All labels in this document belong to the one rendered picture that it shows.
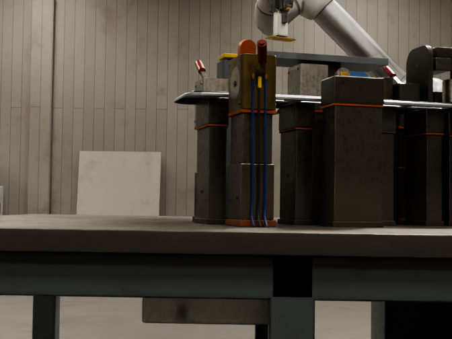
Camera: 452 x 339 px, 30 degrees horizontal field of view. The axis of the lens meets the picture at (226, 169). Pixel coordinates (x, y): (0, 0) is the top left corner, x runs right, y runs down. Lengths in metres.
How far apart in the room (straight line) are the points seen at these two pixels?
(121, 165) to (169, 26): 1.98
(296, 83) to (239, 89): 0.45
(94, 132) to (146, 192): 1.10
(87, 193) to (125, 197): 0.51
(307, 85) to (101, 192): 9.08
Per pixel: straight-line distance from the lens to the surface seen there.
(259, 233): 1.44
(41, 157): 11.45
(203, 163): 1.96
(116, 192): 11.13
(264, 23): 2.91
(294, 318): 1.50
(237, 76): 1.79
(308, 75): 2.19
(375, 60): 2.44
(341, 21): 2.98
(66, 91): 11.58
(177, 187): 11.26
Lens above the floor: 0.75
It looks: 2 degrees up
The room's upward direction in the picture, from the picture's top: 1 degrees clockwise
